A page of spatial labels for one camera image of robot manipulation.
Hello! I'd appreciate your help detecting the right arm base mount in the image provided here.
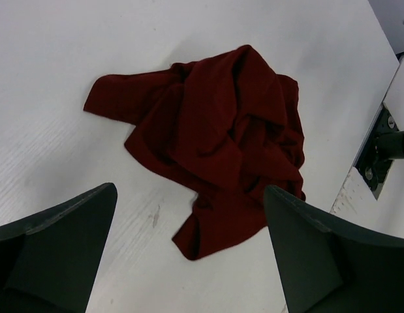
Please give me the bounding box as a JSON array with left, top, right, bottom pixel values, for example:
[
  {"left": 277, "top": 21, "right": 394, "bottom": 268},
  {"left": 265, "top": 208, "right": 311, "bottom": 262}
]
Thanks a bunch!
[{"left": 354, "top": 104, "right": 404, "bottom": 199}]

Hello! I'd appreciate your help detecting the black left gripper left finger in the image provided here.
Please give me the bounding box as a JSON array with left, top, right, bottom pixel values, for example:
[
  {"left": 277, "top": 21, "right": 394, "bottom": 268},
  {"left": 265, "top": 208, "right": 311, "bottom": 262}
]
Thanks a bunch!
[{"left": 0, "top": 183, "right": 117, "bottom": 312}]

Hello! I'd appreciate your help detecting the dark red t shirt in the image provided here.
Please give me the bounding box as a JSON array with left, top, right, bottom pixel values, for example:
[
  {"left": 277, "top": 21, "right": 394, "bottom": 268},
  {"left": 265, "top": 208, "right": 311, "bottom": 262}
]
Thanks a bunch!
[{"left": 84, "top": 45, "right": 305, "bottom": 261}]

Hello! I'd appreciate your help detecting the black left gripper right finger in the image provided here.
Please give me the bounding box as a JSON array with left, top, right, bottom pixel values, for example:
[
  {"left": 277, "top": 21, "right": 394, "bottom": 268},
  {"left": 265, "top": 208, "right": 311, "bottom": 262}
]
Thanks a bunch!
[{"left": 264, "top": 186, "right": 404, "bottom": 312}]

